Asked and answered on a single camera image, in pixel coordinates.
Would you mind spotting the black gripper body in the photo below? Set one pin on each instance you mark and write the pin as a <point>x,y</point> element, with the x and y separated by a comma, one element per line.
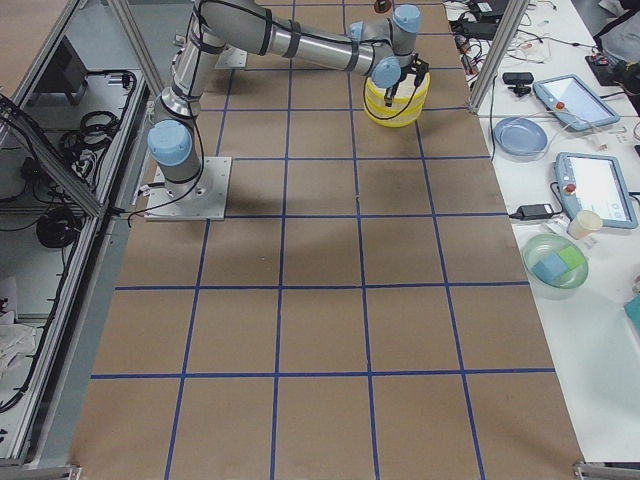
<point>403,80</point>

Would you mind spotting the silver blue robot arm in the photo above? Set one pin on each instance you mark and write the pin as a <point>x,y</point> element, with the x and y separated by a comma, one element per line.
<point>382,50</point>

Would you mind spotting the black webcam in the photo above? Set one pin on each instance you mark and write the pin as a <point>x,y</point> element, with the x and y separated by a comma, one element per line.
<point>518,82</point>

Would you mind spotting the blue plate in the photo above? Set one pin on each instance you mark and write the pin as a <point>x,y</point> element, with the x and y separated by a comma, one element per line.
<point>520,137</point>

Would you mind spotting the upper teach pendant tablet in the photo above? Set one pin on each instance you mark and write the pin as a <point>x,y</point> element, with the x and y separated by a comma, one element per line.
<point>573,103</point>

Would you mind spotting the teach pendant tablet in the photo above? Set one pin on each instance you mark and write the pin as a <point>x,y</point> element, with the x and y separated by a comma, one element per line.
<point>594,183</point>
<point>573,103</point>

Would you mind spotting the black power adapter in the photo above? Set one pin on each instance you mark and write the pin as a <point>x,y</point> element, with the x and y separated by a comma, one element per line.
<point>530,212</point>

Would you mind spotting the lower teach pendant tablet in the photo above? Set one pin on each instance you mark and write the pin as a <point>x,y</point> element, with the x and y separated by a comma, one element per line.
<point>594,183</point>

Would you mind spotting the beige paper cup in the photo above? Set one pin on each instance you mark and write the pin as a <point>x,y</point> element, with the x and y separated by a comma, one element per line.
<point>584,223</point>

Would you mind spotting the blue sponge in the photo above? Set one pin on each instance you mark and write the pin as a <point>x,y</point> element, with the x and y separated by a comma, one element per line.
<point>551,270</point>

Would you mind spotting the green glass bowl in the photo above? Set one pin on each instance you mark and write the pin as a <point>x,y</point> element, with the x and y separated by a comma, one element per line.
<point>541,245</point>

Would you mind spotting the green sponge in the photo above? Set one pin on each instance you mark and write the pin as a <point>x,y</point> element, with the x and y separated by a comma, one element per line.
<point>572,257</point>

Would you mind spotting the white crumpled cloth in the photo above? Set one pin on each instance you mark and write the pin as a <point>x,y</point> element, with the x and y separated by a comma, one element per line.
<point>17,340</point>

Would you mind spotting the aluminium frame post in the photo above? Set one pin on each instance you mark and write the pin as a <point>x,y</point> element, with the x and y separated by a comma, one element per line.
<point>506,30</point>

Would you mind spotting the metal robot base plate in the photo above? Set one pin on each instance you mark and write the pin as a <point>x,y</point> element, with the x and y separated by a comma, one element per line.
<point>191,202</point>

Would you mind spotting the aluminium side frame rail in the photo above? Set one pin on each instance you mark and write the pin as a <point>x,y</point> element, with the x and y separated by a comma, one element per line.
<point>77,78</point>

